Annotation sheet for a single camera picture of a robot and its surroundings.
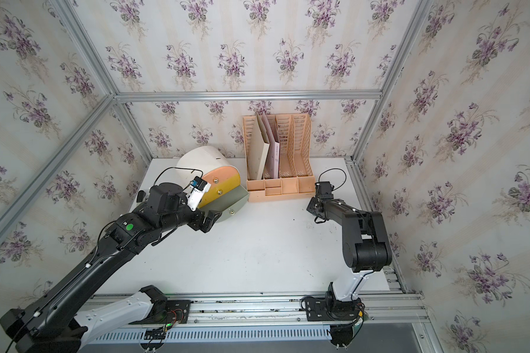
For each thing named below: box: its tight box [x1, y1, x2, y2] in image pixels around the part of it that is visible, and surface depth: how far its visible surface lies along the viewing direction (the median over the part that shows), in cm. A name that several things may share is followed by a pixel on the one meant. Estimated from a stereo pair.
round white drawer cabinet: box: [175, 145, 250, 223], surface depth 93 cm
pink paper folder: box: [262, 111, 281, 180], surface depth 91 cm
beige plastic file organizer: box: [242, 113, 316, 203], surface depth 106 cm
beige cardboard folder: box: [247, 113, 271, 181], surface depth 95 cm
